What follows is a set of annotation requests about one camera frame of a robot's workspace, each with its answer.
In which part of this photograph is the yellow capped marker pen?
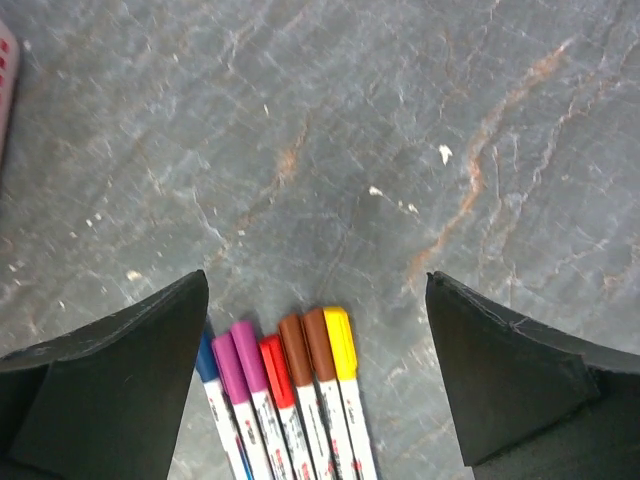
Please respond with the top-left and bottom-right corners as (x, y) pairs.
(323, 306), (379, 480)

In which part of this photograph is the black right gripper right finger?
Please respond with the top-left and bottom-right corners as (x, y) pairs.
(425, 271), (639, 479)

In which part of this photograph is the brown capped marker pen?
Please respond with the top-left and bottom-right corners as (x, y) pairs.
(278, 314), (337, 479)

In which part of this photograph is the red capped marker pen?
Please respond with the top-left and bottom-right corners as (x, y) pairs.
(259, 334), (316, 480)

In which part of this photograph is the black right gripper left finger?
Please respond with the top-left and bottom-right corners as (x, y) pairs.
(1, 270), (209, 479)

